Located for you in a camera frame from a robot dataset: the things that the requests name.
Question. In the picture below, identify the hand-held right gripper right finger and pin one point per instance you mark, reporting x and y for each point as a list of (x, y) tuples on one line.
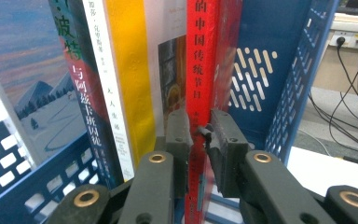
[(261, 186)]

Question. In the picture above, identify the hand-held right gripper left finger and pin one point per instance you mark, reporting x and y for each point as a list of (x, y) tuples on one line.
[(155, 186)]

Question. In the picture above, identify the yellow book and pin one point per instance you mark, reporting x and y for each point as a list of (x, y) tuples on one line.
[(130, 62)]

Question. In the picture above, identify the red book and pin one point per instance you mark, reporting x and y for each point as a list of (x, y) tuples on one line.
[(202, 62)]

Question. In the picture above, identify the blue file rack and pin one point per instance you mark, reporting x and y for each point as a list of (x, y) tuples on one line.
[(276, 25)]

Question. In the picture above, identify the blue illustrated book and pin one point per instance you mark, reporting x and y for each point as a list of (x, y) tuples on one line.
[(28, 46)]

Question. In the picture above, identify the white table board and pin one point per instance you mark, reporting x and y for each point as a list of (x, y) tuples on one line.
[(317, 174)]

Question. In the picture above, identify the beige wooden desk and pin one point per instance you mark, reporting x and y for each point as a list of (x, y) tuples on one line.
[(329, 71)]

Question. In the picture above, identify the white wall socket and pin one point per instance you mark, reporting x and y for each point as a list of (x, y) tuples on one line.
[(351, 36)]

